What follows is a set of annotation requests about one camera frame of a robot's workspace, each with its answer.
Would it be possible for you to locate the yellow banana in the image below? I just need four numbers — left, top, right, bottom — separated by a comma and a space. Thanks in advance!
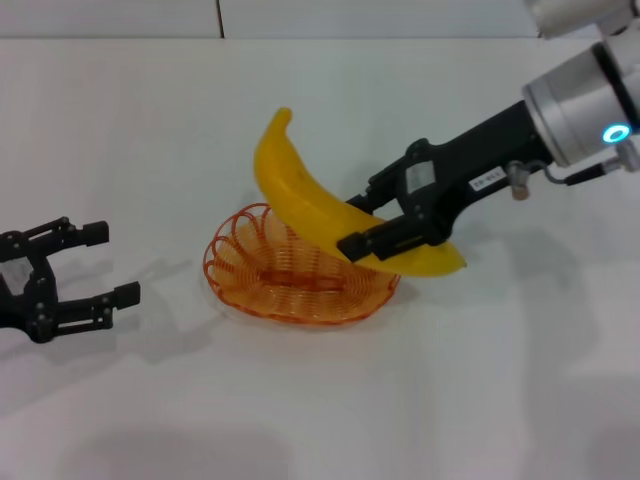
252, 106, 469, 278

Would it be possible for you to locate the silver cylindrical connector plug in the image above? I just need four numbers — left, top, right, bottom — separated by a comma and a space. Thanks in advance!
505, 160, 533, 202

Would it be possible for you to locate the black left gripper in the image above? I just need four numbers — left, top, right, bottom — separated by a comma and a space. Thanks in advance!
0, 215, 143, 344

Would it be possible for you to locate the orange plastic wire basket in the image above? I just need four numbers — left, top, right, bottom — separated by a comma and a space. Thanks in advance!
202, 201, 402, 327

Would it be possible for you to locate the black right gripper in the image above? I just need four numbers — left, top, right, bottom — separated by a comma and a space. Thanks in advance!
337, 99, 554, 263

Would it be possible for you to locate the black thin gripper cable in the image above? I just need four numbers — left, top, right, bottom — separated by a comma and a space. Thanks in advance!
541, 141, 640, 187

